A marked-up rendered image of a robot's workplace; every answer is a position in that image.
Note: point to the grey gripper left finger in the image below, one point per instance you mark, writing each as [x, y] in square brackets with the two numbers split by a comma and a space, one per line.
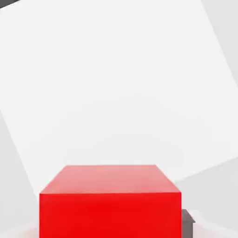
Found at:
[32, 232]

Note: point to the small red cube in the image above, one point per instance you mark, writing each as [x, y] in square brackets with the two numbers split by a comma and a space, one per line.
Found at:
[109, 213]

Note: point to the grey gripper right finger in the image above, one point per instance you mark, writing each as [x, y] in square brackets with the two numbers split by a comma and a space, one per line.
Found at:
[187, 228]

